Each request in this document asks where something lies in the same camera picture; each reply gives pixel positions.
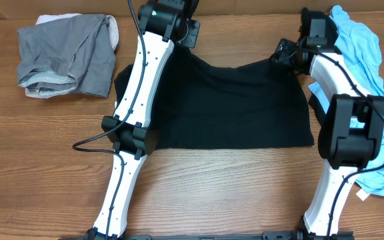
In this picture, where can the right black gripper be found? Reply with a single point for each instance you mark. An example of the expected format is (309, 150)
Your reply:
(280, 53)

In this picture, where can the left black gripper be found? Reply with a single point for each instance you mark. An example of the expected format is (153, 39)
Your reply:
(189, 39)

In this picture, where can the black t-shirt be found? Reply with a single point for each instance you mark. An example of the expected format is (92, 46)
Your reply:
(199, 106)

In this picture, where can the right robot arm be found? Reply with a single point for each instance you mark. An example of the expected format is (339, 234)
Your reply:
(350, 135)

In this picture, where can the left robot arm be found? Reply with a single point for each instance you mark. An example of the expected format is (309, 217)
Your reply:
(160, 25)

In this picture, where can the light blue t-shirt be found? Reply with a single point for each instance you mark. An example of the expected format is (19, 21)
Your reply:
(360, 48)

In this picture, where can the white garment under grey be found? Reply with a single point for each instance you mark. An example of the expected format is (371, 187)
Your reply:
(112, 29)

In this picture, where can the folded grey shirt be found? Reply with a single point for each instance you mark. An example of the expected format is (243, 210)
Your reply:
(72, 55)

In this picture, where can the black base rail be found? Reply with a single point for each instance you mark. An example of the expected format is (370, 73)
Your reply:
(205, 237)

